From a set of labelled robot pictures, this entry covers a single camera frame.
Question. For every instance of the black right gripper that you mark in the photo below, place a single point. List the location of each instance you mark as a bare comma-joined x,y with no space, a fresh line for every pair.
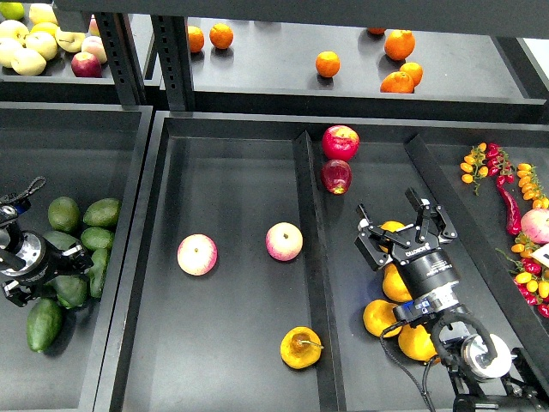
424,267

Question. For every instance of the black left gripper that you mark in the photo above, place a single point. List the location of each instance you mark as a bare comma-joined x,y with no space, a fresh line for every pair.
42,262

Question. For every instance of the yellow pear with stem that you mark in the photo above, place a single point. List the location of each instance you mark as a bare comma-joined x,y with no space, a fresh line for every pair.
301,347

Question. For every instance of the dark green avocado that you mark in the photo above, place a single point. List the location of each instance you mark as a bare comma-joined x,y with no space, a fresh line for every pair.
71,291

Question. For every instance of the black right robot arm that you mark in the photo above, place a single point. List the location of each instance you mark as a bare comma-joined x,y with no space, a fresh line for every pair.
485,374

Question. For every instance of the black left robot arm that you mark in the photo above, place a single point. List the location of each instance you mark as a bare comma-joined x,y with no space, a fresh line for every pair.
12,207

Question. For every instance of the yellow pear top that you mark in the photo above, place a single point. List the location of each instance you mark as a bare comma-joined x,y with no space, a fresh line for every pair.
390,226

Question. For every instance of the dark avocado middle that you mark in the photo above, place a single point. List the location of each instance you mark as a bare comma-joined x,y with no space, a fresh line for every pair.
62,241

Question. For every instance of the green avocado bottom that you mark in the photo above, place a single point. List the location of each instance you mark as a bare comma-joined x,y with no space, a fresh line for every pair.
44,323

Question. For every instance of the green avocado centre low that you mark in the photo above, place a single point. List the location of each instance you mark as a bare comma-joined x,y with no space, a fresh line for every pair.
97,273

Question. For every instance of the yellow pear middle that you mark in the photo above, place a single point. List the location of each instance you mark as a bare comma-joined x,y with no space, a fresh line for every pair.
393,285

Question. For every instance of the green avocado small centre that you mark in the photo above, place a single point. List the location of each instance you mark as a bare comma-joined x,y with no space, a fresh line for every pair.
95,238

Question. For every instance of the green avocado top left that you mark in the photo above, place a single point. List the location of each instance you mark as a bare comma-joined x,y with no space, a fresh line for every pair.
64,214

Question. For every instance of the green avocado top right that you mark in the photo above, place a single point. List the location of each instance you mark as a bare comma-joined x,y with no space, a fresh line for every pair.
103,213

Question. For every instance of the yellow pear lower left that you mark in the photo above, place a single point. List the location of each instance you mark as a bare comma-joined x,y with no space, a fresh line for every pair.
378,316

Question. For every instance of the yellow pear bottom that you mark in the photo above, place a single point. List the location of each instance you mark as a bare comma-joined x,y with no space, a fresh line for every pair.
415,343

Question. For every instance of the dark red apple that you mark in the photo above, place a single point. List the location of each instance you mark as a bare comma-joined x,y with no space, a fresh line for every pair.
336,176

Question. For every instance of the orange cherry tomato bunch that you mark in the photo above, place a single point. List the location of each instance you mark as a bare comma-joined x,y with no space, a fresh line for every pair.
474,168

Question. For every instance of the bright red apple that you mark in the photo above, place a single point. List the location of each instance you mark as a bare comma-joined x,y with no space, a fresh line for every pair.
340,142

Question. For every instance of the red chili pepper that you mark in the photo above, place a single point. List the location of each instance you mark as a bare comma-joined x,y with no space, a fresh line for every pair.
513,214

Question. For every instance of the pink apple centre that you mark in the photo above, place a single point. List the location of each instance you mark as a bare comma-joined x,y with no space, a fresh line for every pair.
284,241

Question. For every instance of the pink apple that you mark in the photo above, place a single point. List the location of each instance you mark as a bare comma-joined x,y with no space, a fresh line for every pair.
284,241
197,254

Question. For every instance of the black left tray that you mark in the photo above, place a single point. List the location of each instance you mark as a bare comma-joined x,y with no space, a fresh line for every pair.
86,152

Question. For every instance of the pink peach right edge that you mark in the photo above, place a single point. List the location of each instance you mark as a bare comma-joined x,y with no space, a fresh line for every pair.
535,225

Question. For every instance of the orange shelf front right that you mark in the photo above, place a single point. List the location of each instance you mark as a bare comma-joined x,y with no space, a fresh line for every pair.
397,82

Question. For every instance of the pink apple left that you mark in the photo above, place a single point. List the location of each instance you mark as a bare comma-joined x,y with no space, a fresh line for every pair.
197,254

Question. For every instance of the orange shelf right small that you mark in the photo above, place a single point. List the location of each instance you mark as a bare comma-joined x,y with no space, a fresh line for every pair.
414,70

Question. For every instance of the black middle divided tray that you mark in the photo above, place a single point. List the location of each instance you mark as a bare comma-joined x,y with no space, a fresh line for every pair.
212,343

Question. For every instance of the black upper shelf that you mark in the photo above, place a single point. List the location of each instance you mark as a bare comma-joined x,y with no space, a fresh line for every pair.
270,68

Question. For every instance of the orange on shelf centre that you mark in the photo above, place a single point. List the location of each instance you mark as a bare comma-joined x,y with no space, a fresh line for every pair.
327,64

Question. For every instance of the large orange on shelf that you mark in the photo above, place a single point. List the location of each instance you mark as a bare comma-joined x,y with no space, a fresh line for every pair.
399,44

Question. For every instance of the red apple on shelf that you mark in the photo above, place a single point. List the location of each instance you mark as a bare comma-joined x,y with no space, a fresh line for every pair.
85,64

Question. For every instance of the pale yellow apple front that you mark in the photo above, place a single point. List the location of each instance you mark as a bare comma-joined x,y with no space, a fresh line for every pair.
28,62

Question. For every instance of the green lime on shelf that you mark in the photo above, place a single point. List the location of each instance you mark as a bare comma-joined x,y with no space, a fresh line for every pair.
12,10

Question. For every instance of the orange on shelf left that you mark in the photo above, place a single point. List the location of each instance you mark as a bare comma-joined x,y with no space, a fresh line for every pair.
196,39

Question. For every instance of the black shelf upright post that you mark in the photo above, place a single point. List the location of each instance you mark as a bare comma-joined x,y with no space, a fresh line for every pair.
172,44

